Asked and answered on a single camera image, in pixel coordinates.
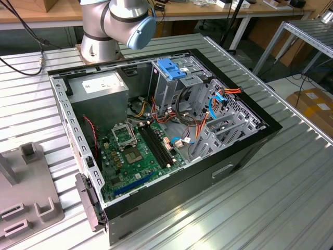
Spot blue data wire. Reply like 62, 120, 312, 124
170, 91, 229, 146

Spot coloured power wire black plugs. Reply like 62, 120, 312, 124
195, 87, 243, 140

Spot metal disk bay cage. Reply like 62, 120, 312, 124
187, 77, 268, 164

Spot black RAM slot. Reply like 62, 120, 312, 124
137, 126, 167, 169
145, 123, 172, 164
149, 121, 175, 161
142, 124, 170, 167

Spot metal optical drive cage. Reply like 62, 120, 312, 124
147, 55, 213, 119

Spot green motherboard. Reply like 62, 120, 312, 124
97, 121, 187, 204

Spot metal socket cover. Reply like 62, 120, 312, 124
111, 124, 137, 151

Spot blue plastic drive latch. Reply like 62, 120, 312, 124
157, 58, 187, 81

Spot black open PC case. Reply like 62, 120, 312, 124
47, 48, 284, 247

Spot blue expansion slot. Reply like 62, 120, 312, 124
113, 171, 156, 196

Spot grey power supply unit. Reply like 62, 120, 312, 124
66, 70, 130, 132

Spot grey plastic retention latch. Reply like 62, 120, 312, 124
74, 172, 107, 233

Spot black tripod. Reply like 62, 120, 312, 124
220, 0, 245, 55

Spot brown cardboard sheet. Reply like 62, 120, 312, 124
249, 18, 308, 67

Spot small white box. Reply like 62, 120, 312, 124
217, 0, 236, 9

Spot brown cardboard box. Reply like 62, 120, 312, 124
285, 87, 333, 143

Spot grey parts rack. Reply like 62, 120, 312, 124
0, 142, 66, 250

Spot white flat tray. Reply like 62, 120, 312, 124
262, 0, 293, 10

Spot metal slat rack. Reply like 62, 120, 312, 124
251, 19, 333, 76

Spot silver metal cylinder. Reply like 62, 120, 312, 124
319, 10, 333, 24

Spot coloured supply wire bundle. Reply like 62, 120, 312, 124
129, 97, 180, 124

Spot white plug thin wires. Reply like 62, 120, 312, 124
173, 127, 195, 148

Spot thick black cable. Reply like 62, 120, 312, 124
175, 85, 202, 128

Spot red black twisted wire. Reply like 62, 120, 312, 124
82, 116, 99, 159

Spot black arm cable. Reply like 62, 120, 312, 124
0, 0, 63, 77

